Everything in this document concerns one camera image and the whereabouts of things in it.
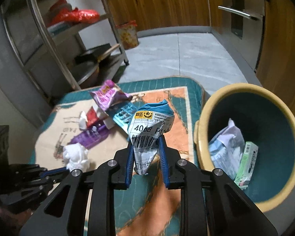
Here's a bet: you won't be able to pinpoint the stainless steel oven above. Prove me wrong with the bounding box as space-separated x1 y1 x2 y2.
215 0 265 72

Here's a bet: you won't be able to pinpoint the blue white courier bag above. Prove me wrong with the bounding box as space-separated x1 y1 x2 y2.
128 100 175 175

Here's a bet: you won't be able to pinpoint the black pan with wooden handle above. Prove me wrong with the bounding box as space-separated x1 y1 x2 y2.
74 44 120 65

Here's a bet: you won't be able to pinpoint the metal wok on shelf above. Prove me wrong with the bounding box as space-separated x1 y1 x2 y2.
71 61 100 89

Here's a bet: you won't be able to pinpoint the red plastic bag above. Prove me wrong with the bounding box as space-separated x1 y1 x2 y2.
48 0 100 26

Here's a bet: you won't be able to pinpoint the yellow teal trash bin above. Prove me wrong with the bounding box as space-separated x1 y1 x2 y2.
194 83 295 212

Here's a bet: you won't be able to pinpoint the small patterned waste bin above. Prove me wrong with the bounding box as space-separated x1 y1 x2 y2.
116 20 139 50

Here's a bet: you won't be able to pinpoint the green toothpaste box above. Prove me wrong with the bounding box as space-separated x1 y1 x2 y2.
234 142 258 190

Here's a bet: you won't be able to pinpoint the teal orange quilted cushion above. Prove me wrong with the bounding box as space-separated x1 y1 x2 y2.
29 76 205 236

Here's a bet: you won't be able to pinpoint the wooden kitchen cabinets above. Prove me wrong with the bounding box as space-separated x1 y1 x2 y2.
105 0 295 128

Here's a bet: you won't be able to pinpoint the purple spray bottle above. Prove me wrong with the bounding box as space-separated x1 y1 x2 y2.
69 122 110 150

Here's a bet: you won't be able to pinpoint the pink purple snack wrapper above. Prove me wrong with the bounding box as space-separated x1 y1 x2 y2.
89 79 133 111

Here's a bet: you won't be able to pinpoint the white crumpled tissue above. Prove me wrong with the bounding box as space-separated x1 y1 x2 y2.
63 143 90 173

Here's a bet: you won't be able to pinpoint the teal blister pill pack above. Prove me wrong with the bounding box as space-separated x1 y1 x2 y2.
110 101 137 133

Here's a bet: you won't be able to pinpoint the white blue wet wipes pack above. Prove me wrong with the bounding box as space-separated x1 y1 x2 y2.
208 118 245 180

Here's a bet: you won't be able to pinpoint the stainless steel shelf rack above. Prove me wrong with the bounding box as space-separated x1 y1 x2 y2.
1 0 129 100

